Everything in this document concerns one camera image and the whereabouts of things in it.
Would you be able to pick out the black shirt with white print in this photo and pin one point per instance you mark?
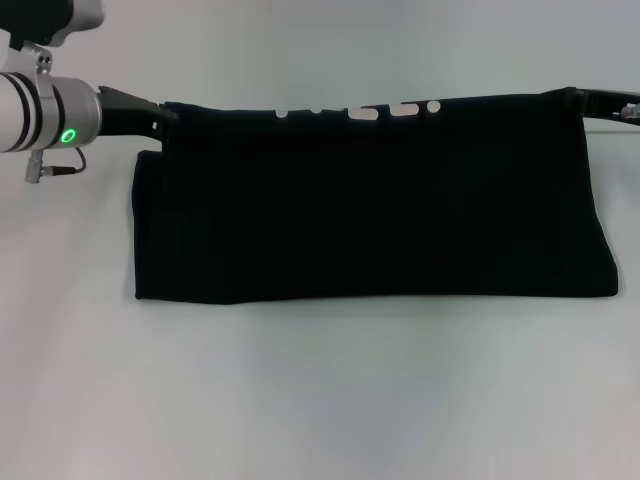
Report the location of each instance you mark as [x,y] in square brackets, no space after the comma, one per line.
[350,210]

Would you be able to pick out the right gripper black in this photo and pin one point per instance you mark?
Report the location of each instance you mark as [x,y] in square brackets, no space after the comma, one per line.
[612,102]

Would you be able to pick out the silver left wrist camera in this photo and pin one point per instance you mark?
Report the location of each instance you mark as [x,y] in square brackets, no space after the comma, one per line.
[55,20]

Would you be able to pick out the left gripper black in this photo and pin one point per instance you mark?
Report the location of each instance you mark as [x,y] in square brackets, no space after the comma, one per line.
[125,117]

